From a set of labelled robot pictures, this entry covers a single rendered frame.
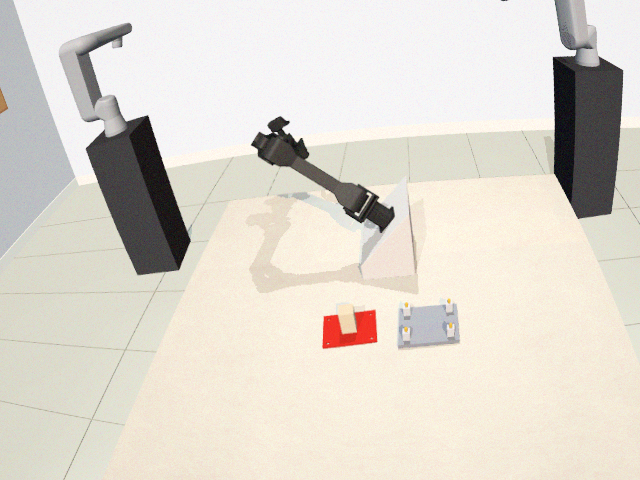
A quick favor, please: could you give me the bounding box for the red board with square handle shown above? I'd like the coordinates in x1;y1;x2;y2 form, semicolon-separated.
323;304;377;348

